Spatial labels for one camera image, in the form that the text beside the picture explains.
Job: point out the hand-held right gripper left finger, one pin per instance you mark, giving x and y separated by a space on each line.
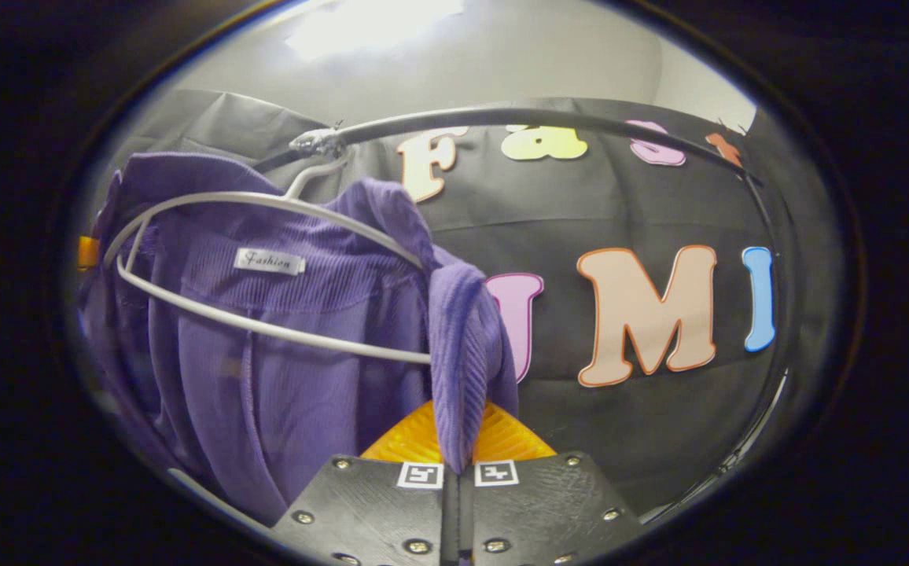
376 511

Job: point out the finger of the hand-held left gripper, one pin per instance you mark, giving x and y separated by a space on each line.
88 251

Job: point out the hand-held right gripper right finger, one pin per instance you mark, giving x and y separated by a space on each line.
541 511

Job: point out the purple ribbed shirt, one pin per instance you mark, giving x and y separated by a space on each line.
305 393

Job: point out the white clothes hanger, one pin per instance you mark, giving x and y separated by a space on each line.
218 196

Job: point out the black clothes rack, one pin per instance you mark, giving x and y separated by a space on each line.
502 115

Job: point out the black backdrop cloth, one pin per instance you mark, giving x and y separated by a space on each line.
659 440

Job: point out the white stand pole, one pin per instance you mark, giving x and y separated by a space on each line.
726 465

